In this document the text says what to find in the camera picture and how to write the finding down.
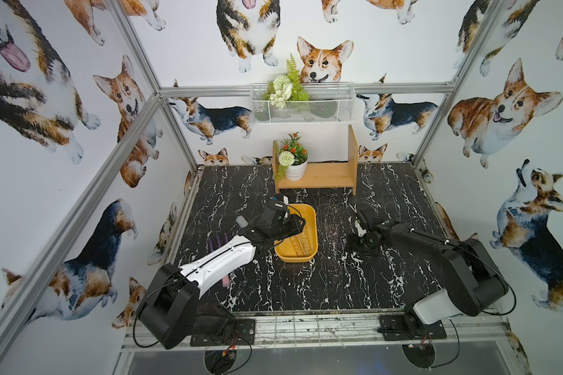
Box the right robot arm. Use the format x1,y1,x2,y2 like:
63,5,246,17
347,209,513,335

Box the yellow storage box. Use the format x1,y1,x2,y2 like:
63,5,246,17
275,204,318,263

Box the potted flower plant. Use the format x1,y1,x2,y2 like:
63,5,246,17
274,132,309,181

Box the wooden shelf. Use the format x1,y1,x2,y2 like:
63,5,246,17
275,124,359,196

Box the green fern white flowers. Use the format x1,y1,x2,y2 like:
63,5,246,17
263,55,310,109

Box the purple fork pink handle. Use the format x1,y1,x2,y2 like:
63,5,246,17
207,233,231,288

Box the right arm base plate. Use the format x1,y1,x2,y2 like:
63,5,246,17
378,315,447,342

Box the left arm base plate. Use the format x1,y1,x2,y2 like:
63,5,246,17
190,319,256,347

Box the white wire basket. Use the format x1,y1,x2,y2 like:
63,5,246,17
250,83,356,124

